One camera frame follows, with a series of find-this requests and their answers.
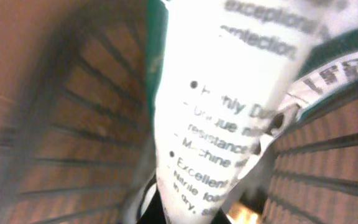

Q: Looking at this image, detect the green 3M gloves package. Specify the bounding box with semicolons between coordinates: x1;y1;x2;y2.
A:
141;1;358;223

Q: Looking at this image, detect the dark grey plastic basket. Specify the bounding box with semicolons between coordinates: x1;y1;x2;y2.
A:
0;0;358;224

